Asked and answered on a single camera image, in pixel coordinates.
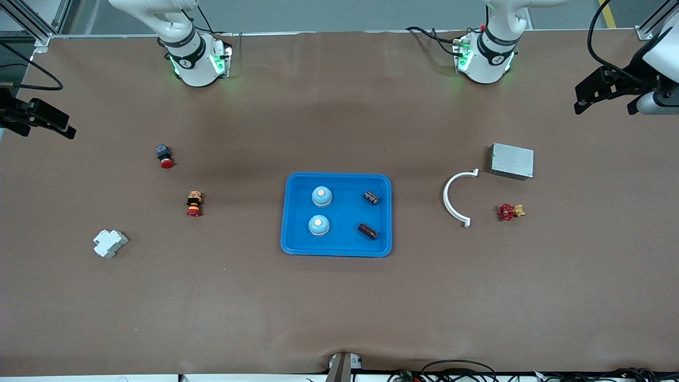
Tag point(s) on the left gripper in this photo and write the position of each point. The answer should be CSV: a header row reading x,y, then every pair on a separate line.
x,y
634,79

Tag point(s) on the black capacitor white print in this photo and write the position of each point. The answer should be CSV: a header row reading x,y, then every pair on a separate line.
x,y
371,197

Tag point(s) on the blue desk bell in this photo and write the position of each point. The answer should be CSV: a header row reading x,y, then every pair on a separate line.
x,y
316,199
314,228

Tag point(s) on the glossy dark brown capacitor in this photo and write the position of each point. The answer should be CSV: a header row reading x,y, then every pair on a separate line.
x,y
367,231

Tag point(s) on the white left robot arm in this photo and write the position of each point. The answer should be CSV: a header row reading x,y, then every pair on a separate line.
x,y
490,58

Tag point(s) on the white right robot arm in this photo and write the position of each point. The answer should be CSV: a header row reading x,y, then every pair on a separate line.
x,y
193,63

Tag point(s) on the red button black body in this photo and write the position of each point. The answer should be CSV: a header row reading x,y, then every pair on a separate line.
x,y
165,157

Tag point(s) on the silver metal box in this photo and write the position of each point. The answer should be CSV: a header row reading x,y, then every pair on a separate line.
x,y
512,161

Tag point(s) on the white circuit breaker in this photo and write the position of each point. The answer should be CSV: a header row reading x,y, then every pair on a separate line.
x,y
110,243

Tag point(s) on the brass valve red wheel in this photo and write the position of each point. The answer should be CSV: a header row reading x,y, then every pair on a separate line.
x,y
506,212

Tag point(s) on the red button yellow body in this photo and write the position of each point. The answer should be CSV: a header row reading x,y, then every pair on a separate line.
x,y
194,205

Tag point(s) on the blue plastic tray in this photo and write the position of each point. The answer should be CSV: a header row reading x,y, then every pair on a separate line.
x,y
345,241

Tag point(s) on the brown table mat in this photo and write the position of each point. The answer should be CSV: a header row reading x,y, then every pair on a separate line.
x,y
339,307

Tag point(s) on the grey table clamp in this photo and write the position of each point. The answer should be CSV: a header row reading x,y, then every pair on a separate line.
x,y
344,369

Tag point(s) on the aluminium frame post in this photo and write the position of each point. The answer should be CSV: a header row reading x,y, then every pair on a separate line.
x,y
643,33
41,41

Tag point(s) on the white curved plastic bracket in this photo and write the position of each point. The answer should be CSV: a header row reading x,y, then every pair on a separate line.
x,y
445,197

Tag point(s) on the metal table edge rail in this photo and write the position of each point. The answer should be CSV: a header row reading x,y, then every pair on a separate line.
x,y
318,33

